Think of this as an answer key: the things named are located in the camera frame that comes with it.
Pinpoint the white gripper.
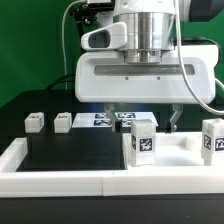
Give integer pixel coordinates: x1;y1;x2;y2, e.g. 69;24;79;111
75;45;216;133

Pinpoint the white square table top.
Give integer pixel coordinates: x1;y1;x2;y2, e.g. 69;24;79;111
121;131;224;172

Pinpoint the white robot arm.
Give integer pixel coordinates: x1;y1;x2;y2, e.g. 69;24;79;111
75;0;224;131

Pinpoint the white sheet with tags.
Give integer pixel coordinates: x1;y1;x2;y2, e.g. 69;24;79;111
72;112;158;128

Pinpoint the white U-shaped obstacle fence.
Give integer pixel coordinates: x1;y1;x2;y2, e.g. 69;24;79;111
0;138;224;197

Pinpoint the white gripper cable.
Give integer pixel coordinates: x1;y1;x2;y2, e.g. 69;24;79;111
171;0;224;116

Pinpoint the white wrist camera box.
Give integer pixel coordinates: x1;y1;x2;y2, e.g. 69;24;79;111
81;22;128;51

